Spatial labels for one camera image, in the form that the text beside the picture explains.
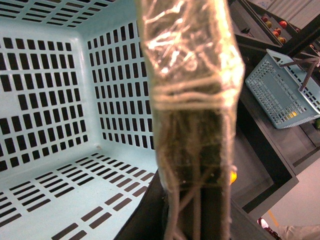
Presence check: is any grey basket handle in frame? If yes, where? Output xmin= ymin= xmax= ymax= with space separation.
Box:
xmin=135 ymin=0 xmax=245 ymax=240

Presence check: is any light blue plastic basket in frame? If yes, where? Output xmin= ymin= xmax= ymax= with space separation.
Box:
xmin=0 ymin=0 xmax=157 ymax=240

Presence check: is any yellow mango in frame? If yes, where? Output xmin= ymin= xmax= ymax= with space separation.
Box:
xmin=229 ymin=170 xmax=238 ymax=185

